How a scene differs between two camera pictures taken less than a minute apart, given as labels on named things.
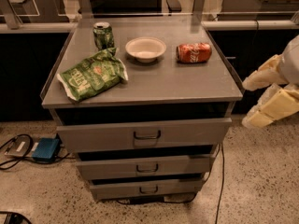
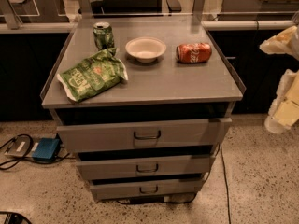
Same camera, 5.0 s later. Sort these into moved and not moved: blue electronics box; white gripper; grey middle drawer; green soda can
Moved: white gripper
Not moved: blue electronics box; green soda can; grey middle drawer
